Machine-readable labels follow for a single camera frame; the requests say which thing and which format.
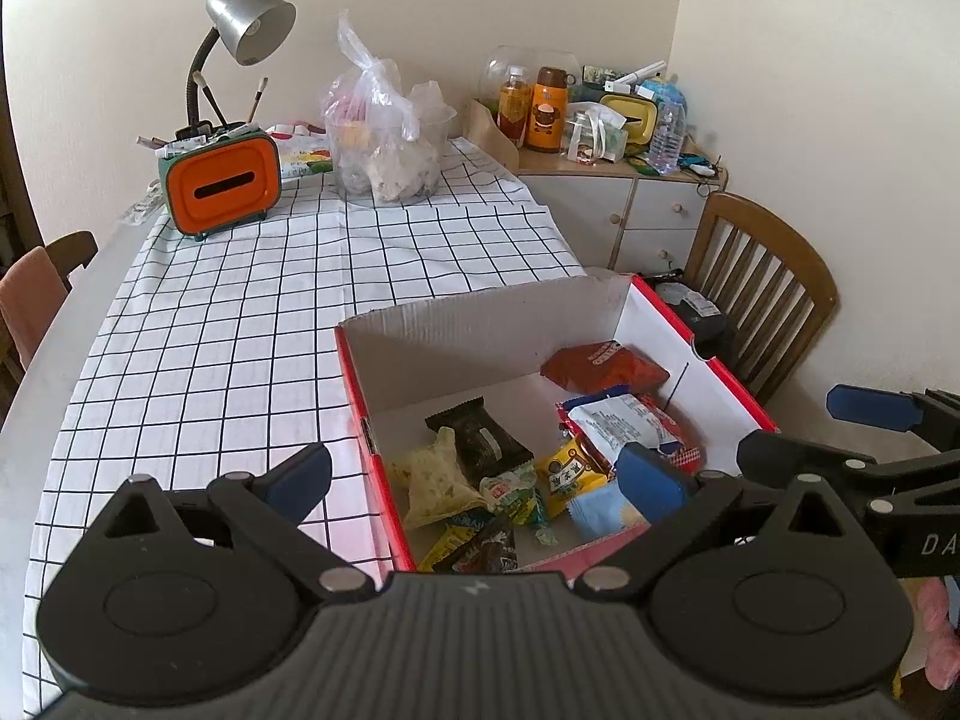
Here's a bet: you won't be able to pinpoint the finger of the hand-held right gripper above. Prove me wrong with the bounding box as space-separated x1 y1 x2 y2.
825 384 960 437
736 431 960 518

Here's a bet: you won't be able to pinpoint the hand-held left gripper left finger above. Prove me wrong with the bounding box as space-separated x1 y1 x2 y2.
101 442 376 602

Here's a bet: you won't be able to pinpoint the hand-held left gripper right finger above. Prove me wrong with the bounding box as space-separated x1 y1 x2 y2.
571 442 852 602

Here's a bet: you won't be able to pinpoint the light blue snack packet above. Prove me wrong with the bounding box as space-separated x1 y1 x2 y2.
566 481 647 541

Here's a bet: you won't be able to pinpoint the red snack bag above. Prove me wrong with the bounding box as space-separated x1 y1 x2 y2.
555 386 706 479

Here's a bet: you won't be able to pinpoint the yellow snack packet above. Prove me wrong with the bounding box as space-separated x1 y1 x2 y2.
536 439 608 518

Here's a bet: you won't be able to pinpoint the brown snack packet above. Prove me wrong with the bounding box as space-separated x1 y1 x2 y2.
540 341 671 395

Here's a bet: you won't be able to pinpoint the cream snack packet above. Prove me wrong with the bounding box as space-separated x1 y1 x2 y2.
390 427 490 530

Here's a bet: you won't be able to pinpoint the small green white candy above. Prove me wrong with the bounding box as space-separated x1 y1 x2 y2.
480 465 538 515

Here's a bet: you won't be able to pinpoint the dark chocolate bar wrapper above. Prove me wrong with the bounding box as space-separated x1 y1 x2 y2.
450 517 518 575

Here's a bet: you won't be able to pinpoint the black snack packet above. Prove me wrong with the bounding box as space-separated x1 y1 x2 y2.
425 396 533 485

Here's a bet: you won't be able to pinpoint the red cardboard box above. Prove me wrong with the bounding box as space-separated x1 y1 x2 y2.
335 274 781 590

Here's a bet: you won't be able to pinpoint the person's right hand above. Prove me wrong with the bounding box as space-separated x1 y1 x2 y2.
919 581 960 691

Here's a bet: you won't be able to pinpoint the black white checked tablecloth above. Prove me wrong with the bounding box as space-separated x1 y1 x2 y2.
22 136 587 717

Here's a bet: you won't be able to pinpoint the wooden slat-back chair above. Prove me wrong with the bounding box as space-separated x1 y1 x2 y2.
684 193 839 402

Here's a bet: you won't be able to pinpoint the dark bag on chair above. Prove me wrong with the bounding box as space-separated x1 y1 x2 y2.
649 274 740 361

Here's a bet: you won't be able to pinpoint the white side cabinet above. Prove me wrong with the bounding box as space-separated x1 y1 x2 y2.
469 97 728 275

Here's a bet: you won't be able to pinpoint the orange teal tissue box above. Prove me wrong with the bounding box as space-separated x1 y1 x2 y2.
157 127 282 242

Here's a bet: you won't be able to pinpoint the clear plastic wrappers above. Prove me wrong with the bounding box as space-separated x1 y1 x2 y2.
124 180 166 224

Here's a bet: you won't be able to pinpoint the wooden chair with towel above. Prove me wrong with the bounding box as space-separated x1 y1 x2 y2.
0 231 98 391

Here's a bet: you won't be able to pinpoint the pink towel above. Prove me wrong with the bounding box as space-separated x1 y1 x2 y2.
0 246 72 370

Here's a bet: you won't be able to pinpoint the colourful printed packet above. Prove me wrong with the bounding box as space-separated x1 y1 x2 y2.
270 120 335 182

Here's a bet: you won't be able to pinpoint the clear plastic bag of food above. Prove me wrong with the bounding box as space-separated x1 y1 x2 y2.
319 11 458 205

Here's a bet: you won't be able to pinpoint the clear water bottle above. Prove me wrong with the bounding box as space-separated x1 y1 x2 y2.
649 97 687 175

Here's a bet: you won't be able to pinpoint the yellow tissue box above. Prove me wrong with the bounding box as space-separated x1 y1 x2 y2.
600 90 661 149

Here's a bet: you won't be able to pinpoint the orange thermos flask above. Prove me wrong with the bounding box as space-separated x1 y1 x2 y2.
525 66 577 155

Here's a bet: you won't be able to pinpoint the brown cardboard holder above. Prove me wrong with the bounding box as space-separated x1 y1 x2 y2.
466 97 522 173

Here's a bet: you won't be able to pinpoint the thick dark paint brush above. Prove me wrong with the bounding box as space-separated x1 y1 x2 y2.
193 71 226 125

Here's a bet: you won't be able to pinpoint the orange tea bottle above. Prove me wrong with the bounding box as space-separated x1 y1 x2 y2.
497 66 530 148

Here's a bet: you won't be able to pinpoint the white tube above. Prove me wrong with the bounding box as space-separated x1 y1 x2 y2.
604 60 668 88

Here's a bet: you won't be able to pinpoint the clear glass bowl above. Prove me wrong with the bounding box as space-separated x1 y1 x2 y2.
480 46 580 102

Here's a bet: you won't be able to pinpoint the silver desk lamp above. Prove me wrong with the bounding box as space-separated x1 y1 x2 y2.
184 0 297 132

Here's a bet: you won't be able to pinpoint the white ribbon handle bag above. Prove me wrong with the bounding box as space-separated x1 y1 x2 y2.
566 106 627 166

